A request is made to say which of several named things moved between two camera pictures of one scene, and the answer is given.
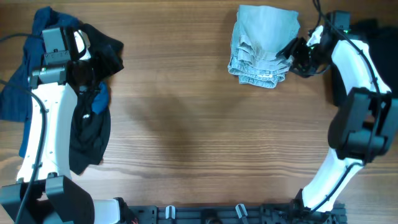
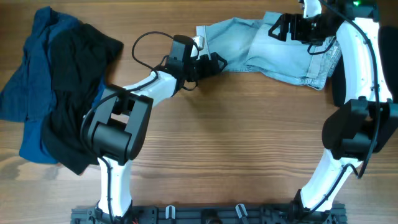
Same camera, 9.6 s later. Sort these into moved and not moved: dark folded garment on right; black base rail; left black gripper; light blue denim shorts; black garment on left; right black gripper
Moved: right black gripper; light blue denim shorts; left black gripper
Not moved: black garment on left; dark folded garment on right; black base rail
